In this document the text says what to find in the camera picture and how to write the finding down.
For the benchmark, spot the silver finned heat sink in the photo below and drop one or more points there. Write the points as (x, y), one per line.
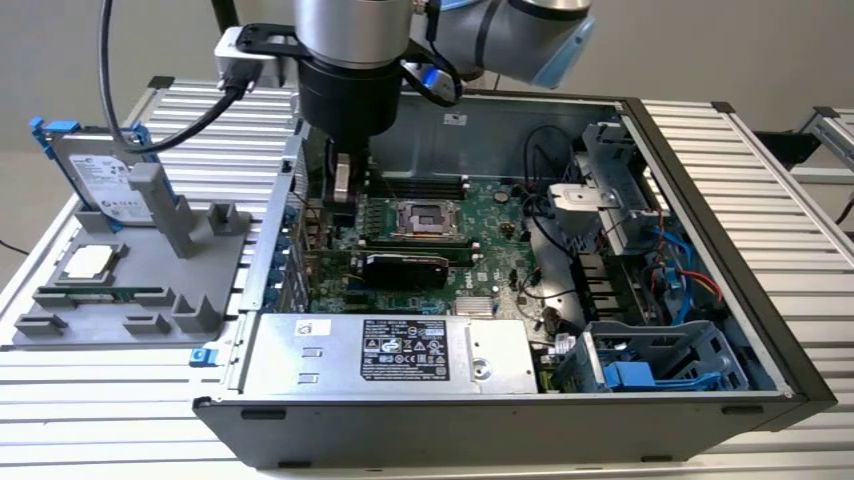
(476, 306)

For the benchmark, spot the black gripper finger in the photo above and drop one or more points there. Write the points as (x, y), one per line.
(360, 165)

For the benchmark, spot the graphics card with black shroud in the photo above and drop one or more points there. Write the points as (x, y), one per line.
(403, 272)

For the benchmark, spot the open black PC case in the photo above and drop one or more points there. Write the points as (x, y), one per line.
(467, 435)

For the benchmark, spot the black table corner cap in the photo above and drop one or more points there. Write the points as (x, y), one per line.
(721, 107)
(161, 82)

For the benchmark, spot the hard disk in blue carrier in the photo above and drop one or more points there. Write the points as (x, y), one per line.
(93, 170)

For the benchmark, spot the round coin battery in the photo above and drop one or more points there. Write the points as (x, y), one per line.
(500, 195)

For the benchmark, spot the grey metal disk bay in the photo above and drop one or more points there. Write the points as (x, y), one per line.
(667, 335)

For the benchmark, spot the blue plastic case latch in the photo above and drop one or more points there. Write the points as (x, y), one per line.
(200, 357)

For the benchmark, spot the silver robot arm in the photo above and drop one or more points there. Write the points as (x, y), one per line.
(346, 30)

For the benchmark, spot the grey metal drive cage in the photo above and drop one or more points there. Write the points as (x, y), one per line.
(600, 165)

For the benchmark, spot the CPU socket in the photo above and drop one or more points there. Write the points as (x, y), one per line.
(423, 220)

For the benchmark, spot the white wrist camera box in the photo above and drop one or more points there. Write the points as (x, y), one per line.
(229, 55)

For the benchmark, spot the short black expansion slot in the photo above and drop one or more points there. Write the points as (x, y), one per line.
(356, 301)

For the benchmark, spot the grey plastic parts rack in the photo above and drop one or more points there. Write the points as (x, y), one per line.
(146, 260)

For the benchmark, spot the silver power supply unit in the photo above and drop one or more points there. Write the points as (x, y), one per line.
(333, 365)

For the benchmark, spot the small silver wrist camera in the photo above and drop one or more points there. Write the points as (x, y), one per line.
(436, 80)

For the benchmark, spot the blue plastic bay carrier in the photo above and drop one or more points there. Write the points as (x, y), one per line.
(627, 375)

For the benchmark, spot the black stand pole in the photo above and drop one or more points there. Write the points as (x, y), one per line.
(222, 12)

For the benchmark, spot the green motherboard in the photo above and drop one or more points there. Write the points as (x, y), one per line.
(493, 235)

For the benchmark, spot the silver CPU chip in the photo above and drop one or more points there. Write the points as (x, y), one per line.
(93, 262)

